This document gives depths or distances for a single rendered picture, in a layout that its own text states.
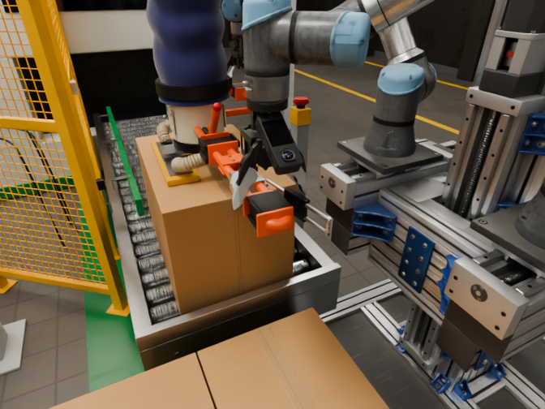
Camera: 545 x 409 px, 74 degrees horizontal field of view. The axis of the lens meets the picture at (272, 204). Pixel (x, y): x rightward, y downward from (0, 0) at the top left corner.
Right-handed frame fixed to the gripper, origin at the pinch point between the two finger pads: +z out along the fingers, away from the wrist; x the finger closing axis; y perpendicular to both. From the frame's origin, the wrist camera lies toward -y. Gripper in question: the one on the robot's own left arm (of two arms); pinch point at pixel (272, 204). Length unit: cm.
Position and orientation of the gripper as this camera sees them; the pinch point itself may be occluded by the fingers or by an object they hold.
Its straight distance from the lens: 71.1
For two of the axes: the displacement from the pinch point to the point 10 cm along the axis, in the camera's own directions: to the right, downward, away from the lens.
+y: -4.0, -4.7, 7.8
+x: -9.2, 2.1, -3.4
